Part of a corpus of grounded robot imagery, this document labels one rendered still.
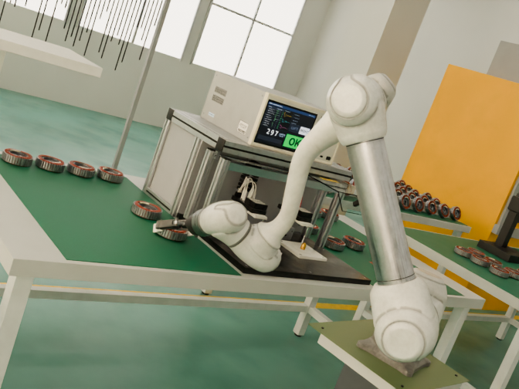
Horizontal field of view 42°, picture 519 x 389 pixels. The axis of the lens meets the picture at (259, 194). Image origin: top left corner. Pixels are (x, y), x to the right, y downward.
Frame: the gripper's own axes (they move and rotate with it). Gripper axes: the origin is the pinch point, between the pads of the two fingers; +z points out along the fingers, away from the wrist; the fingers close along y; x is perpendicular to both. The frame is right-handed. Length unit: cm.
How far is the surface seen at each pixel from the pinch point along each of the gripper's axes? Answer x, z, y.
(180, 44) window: -367, 554, -281
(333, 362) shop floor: 42, 81, -150
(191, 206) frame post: -12.4, 10.7, -12.9
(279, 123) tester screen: -45, -12, -35
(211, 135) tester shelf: -36.9, -2.8, -11.3
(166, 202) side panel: -15.7, 25.7, -10.2
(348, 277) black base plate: 10, -17, -68
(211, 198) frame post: -13.7, -1.6, -14.0
